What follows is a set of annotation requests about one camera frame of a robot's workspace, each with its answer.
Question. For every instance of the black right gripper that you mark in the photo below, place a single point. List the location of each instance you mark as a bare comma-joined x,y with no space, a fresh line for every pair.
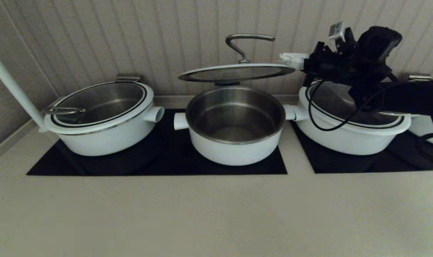
337,66

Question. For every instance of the glass lid with white rim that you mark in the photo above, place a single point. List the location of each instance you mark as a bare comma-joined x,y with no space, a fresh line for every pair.
330,103
234,73
106,100

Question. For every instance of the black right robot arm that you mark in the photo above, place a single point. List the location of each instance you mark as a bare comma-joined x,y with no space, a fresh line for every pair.
398,85

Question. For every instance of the black glass cooktop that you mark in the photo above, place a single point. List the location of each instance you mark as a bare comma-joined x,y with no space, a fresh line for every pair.
159,166
345,164

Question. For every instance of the white pole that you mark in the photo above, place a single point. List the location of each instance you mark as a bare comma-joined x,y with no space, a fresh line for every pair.
13,85

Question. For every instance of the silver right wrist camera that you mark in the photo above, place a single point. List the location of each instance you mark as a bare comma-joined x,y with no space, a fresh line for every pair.
337,31

